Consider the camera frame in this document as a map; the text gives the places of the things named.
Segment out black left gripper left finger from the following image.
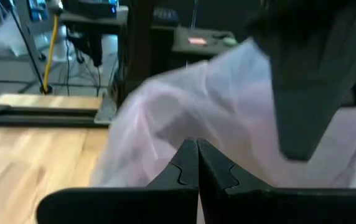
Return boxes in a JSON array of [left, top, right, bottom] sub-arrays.
[[36, 138, 200, 224]]

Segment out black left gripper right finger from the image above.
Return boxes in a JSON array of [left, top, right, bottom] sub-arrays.
[[197, 139, 356, 224]]

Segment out dark grey trash bin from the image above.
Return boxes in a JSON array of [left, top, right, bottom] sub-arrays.
[[245, 0, 356, 162]]

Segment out white liner with blue drawstring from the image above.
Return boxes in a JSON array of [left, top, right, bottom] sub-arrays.
[[90, 37, 356, 190]]

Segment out dark grey side desk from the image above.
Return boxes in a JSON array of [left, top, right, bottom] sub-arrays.
[[151, 24, 240, 74]]

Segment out white paper note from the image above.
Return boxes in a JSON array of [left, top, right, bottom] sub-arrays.
[[187, 37, 208, 46]]

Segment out black stand pole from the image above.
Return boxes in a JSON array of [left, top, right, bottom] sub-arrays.
[[8, 0, 54, 95]]

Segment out black keyboard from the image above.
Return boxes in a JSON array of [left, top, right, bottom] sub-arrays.
[[152, 7, 180, 27]]

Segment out yellow cable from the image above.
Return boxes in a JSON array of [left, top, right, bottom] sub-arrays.
[[42, 12, 61, 94]]

